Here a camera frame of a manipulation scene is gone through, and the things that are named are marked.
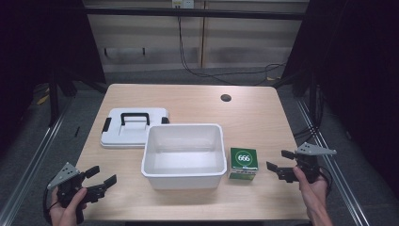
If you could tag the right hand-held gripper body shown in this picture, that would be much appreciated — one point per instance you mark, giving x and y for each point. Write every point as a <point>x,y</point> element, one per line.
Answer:
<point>309,163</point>

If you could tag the black metal stand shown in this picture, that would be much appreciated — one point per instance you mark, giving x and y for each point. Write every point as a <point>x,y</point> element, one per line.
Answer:
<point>54,97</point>
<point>312,94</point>

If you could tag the green and white carton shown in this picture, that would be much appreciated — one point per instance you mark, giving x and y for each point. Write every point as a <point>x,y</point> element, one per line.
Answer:
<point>243,163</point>

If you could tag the metal floor rail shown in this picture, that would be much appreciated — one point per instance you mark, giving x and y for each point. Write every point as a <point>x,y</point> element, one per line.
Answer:
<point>337,175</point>
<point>29,169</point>

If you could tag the small black stick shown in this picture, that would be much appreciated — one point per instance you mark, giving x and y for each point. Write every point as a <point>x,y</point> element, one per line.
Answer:
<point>76,131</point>

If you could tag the white wall socket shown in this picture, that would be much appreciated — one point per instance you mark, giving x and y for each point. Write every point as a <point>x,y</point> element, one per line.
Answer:
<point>183,3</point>

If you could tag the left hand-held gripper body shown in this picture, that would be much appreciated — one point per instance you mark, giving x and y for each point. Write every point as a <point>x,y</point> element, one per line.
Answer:
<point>67,175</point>

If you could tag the dark curtain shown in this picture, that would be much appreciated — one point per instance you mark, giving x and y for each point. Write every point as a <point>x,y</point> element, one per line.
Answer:
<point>37,47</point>
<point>354,62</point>

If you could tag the person's left hand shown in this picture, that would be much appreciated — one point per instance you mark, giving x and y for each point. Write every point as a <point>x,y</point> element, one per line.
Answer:
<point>64,213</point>

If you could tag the white plastic storage box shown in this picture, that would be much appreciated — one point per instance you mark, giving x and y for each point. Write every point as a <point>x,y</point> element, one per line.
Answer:
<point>185,157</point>

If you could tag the black horizontal frame bar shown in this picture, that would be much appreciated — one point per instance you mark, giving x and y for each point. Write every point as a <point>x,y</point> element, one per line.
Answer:
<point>194,13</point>

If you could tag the person's right hand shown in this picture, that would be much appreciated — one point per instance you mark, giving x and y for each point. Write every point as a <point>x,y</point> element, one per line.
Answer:
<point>312,190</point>

